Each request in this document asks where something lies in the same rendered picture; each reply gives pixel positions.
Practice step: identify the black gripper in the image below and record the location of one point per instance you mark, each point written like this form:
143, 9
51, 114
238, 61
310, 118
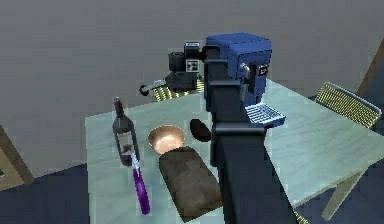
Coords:
181, 80

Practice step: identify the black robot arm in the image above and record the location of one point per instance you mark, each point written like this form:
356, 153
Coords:
246, 173

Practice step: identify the dark wine bottle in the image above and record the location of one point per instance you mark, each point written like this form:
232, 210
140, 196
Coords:
125, 133

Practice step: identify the dark brown potato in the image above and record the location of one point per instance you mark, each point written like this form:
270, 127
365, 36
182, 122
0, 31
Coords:
199, 130

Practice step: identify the purple spray bottle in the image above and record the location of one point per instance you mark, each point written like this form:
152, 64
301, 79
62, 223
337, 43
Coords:
141, 190

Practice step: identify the yellow mesh chair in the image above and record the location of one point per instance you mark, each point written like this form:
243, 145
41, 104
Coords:
162, 93
346, 103
300, 219

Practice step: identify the copper brown bowl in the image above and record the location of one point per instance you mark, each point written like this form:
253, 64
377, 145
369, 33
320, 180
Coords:
166, 138

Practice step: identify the blue coffee machine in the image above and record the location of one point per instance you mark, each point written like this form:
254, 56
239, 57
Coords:
248, 50

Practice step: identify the brown bread loaf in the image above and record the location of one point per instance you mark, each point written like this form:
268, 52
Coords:
190, 183

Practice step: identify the pale green glass table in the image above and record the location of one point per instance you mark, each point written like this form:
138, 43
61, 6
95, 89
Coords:
316, 143

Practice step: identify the brown wooden frame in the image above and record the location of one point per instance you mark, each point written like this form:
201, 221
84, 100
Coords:
371, 68
10, 163

